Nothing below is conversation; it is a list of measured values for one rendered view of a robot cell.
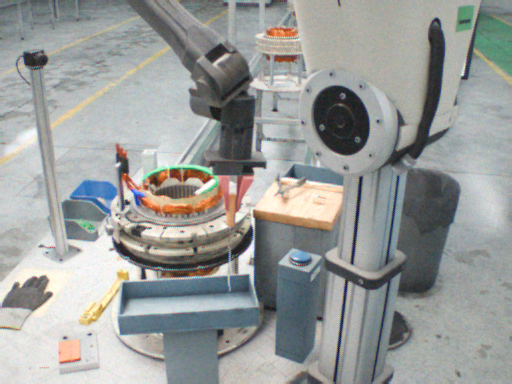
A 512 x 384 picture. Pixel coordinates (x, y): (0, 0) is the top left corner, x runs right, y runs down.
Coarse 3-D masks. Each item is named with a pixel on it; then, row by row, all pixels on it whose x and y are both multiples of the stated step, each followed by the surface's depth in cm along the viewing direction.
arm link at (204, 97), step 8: (200, 80) 86; (208, 80) 86; (248, 80) 91; (192, 88) 96; (200, 88) 87; (208, 88) 86; (232, 88) 90; (240, 88) 90; (192, 96) 97; (200, 96) 96; (208, 96) 87; (216, 96) 87; (224, 96) 89; (232, 96) 89; (192, 104) 98; (200, 104) 96; (208, 104) 90; (216, 104) 89; (224, 104) 89; (200, 112) 97; (208, 112) 95; (216, 120) 96
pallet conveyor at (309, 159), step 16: (288, 16) 696; (256, 64) 411; (256, 96) 432; (256, 112) 438; (256, 128) 443; (192, 144) 249; (208, 144) 257; (256, 144) 449; (192, 160) 238; (304, 160) 241
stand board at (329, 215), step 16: (272, 192) 139; (304, 192) 139; (320, 192) 140; (256, 208) 131; (272, 208) 131; (288, 208) 131; (304, 208) 131; (320, 208) 132; (336, 208) 132; (304, 224) 128; (320, 224) 127
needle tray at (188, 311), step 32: (128, 288) 104; (160, 288) 105; (192, 288) 106; (224, 288) 107; (128, 320) 94; (160, 320) 95; (192, 320) 96; (224, 320) 97; (256, 320) 98; (192, 352) 101
